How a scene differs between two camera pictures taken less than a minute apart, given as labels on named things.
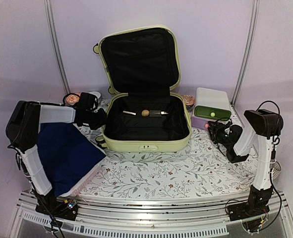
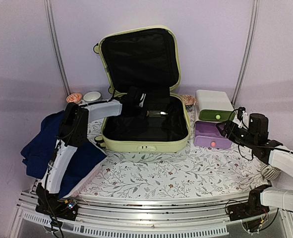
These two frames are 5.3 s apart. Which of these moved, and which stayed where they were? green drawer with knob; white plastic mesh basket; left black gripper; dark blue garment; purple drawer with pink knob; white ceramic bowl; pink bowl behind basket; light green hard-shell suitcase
Moved: white plastic mesh basket; left black gripper; green drawer with knob; purple drawer with pink knob
Stayed: dark blue garment; white ceramic bowl; pink bowl behind basket; light green hard-shell suitcase
